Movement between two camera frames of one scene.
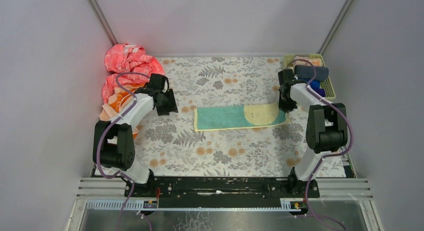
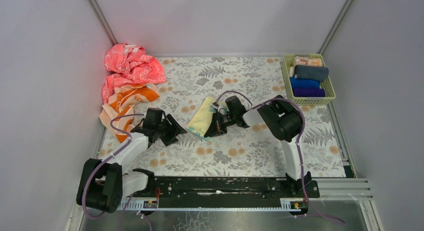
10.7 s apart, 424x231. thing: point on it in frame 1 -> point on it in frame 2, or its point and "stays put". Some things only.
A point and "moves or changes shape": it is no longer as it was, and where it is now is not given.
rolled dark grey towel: [308, 72] stays put
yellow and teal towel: [220, 118] moves or changes shape
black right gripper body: [286, 101] -> [216, 122]
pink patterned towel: [124, 57] stays put
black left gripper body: [167, 101] -> [166, 130]
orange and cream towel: [119, 100] stays put
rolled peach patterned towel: [315, 62] stays put
